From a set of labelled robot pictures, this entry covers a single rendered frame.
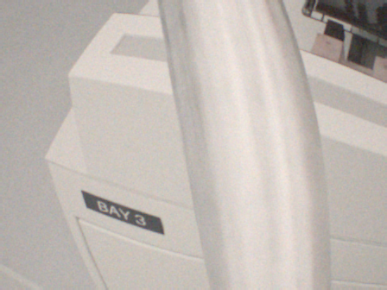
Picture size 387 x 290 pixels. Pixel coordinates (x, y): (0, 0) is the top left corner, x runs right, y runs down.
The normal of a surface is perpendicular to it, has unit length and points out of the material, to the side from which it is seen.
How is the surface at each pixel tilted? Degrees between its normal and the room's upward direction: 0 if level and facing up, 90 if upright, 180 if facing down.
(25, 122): 0
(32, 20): 0
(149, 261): 90
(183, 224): 90
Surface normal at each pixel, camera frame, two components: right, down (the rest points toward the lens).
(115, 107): -0.39, 0.72
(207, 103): -0.58, 0.06
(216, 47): -0.31, 0.00
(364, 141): -0.10, -0.66
